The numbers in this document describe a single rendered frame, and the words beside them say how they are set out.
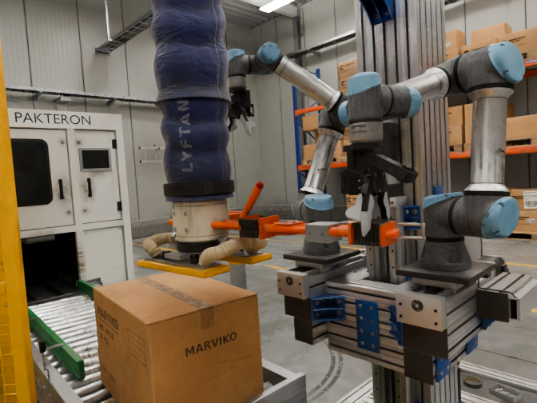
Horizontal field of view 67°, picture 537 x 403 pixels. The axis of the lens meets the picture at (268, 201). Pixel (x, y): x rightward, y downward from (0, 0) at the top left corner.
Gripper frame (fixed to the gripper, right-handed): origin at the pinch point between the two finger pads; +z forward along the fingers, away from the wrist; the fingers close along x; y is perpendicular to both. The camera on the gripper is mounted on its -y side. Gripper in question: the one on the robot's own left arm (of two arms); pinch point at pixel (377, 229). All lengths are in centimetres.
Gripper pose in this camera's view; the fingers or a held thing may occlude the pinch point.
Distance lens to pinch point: 95.5
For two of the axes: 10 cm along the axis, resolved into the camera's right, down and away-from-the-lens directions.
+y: -7.6, 0.0, 6.5
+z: 0.5, 10.0, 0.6
